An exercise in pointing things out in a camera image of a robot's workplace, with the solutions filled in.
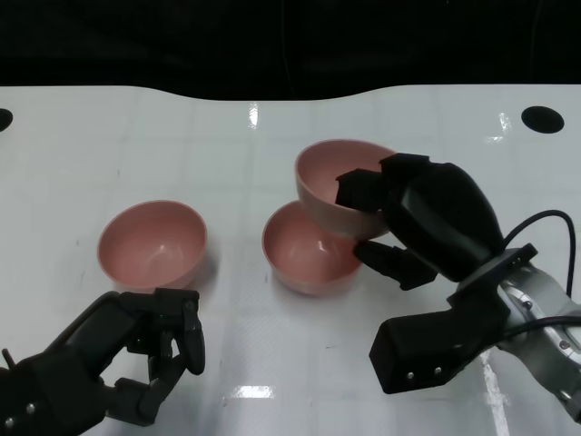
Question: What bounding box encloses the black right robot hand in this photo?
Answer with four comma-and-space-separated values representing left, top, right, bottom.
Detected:
334, 153, 506, 292

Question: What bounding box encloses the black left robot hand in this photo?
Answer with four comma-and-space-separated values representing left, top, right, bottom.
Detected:
13, 288, 208, 427

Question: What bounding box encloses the pink plastic bowl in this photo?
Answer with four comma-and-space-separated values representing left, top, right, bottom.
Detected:
261, 200, 364, 299
97, 199, 209, 292
294, 139, 400, 241

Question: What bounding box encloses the black backdrop curtain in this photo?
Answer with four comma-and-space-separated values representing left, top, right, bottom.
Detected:
0, 0, 581, 104

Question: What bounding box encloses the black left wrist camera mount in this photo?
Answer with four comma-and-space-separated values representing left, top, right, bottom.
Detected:
0, 356, 110, 436

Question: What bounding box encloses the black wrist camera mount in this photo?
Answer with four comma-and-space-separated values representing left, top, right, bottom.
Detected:
0, 356, 110, 436
368, 243, 539, 395

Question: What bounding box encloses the black curved arm cable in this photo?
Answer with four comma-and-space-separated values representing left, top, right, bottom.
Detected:
501, 208, 577, 296

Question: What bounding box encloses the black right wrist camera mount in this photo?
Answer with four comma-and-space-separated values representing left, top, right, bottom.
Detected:
368, 243, 539, 395

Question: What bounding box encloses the black straight arm cable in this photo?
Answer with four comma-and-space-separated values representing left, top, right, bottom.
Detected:
501, 315, 581, 341

